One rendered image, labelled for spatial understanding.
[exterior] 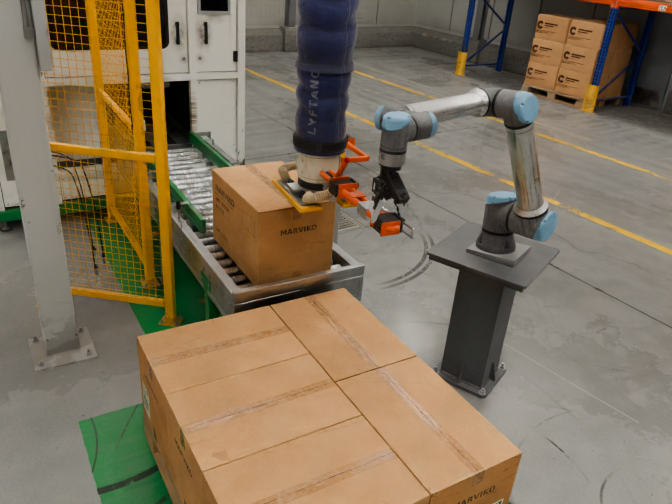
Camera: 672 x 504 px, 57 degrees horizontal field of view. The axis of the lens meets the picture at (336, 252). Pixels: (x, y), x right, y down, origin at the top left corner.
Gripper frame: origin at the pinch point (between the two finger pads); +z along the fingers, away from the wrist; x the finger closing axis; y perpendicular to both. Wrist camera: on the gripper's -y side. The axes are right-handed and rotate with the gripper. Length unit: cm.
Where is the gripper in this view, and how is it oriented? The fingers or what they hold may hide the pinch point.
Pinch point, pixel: (387, 220)
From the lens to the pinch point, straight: 214.5
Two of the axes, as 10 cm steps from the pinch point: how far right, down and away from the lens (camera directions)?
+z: -0.7, 8.9, 4.5
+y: -4.1, -4.4, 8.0
